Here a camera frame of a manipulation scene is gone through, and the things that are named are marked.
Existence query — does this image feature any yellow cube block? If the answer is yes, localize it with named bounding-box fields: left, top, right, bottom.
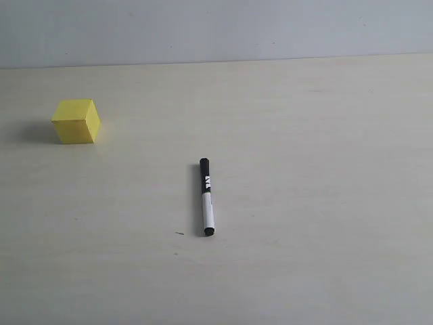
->
left=51, top=99, right=101, bottom=144

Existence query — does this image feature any black and white marker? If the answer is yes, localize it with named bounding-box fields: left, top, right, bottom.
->
left=199, top=158, right=215, bottom=236

